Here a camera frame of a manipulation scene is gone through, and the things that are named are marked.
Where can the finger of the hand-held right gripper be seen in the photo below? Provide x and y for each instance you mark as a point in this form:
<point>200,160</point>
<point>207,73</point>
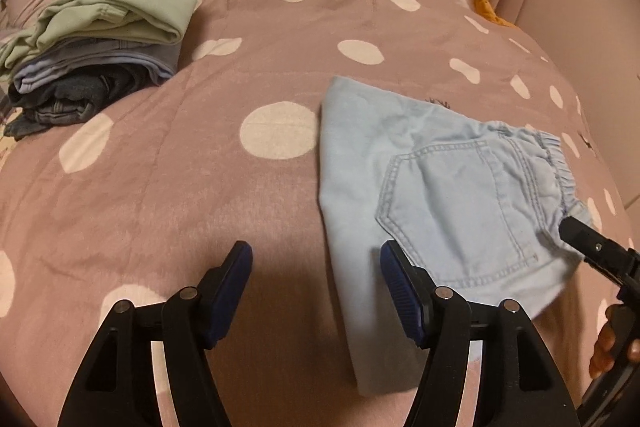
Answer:
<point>600,252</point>

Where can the light blue strawberry pants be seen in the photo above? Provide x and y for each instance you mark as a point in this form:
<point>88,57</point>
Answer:
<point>450,187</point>

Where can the pink polka-dot blanket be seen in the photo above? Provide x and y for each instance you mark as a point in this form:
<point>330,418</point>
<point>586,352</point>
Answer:
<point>280,57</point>

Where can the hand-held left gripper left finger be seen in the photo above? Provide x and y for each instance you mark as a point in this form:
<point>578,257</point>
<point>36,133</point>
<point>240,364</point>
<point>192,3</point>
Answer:
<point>230,287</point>

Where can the person's right hand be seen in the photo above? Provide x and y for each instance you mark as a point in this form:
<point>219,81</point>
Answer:
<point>603,347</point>

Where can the folded dark jeans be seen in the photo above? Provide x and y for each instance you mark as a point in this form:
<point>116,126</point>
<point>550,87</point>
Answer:
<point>65,102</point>

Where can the folded grey-blue garment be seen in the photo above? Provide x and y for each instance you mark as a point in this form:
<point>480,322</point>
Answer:
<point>100,62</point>

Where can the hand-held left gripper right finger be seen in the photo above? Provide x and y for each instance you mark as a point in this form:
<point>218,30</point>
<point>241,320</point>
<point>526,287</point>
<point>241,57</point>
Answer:
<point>400,292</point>

